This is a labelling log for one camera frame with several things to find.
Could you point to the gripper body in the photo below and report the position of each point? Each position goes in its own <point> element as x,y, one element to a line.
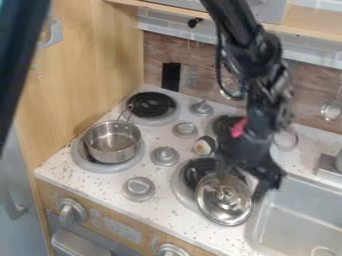
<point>249,146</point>

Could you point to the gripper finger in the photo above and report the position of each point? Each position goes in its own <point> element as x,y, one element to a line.
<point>224,170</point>
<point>267,186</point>

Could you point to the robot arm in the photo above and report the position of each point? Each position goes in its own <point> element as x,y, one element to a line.
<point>249,46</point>

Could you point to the silver pot lid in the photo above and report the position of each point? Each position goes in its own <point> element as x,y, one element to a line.
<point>225,206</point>

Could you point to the toy stove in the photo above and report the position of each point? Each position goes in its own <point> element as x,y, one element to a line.
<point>164,156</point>

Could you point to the silver pot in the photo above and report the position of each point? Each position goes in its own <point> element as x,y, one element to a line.
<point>112,142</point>

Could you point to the toy sushi roll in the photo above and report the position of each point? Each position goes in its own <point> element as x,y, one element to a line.
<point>204,146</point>

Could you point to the toy sink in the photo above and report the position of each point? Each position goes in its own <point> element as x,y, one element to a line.
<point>302,220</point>

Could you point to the silver ladle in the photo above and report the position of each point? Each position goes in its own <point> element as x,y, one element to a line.
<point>332,110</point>

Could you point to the black hook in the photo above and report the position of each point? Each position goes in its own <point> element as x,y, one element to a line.
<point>194,22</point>

